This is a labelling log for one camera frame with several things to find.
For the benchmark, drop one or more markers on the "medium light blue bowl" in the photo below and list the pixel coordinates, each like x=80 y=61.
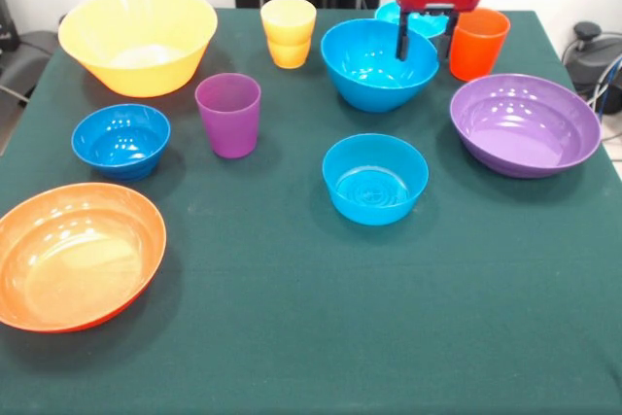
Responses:
x=369 y=70

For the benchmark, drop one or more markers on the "small cyan plastic bowl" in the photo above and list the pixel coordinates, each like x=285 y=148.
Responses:
x=386 y=11

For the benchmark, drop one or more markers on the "purple plastic cup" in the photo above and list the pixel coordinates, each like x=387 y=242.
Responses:
x=228 y=118

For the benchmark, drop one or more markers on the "dark green tablecloth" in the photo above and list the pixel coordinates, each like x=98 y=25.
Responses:
x=311 y=313

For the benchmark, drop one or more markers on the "orange shallow plastic bowl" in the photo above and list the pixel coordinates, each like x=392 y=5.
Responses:
x=78 y=259

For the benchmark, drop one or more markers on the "large purple plastic bowl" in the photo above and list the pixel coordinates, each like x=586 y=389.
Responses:
x=525 y=128

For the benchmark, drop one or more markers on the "yellow plastic cup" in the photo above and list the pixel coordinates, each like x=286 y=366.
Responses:
x=288 y=21
x=289 y=56

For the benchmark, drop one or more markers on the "orange-red plastic cup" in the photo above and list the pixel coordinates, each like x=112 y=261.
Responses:
x=478 y=50

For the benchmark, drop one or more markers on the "small dark blue bowl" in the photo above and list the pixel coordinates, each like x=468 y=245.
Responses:
x=121 y=143

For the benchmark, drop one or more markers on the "small light blue bowl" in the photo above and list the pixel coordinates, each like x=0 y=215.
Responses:
x=374 y=191

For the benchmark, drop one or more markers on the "large yellow plastic bowl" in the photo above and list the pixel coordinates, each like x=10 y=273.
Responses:
x=136 y=31

